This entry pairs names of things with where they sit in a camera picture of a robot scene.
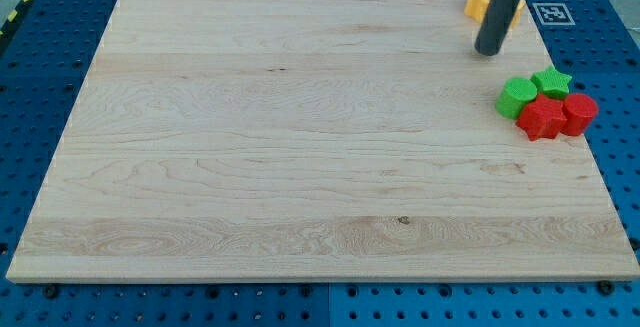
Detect light wooden board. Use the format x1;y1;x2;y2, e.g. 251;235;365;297
7;0;639;283

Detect yellow block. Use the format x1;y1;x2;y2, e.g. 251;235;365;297
464;0;526;29

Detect green star block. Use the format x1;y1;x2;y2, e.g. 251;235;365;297
530;66;573;100

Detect black bolt right front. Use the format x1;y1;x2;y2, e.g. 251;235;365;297
597;280;615;296

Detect black bolt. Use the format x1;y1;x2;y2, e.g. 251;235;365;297
597;280;615;296
42;284;59;300

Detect white fiducial marker tag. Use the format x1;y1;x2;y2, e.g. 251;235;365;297
533;2;575;26

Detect yellow black hazard tape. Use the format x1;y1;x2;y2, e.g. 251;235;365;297
1;0;35;39

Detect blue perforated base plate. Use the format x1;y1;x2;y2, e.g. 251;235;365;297
1;0;639;326

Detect black bolt left front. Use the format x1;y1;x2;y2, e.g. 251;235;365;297
42;284;59;300

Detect green cylinder block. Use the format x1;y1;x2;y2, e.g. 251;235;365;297
495;77;538;120

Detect red star block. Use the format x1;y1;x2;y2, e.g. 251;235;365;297
516;94;567;141

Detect red cylinder block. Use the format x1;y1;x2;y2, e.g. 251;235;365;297
561;93;599;136

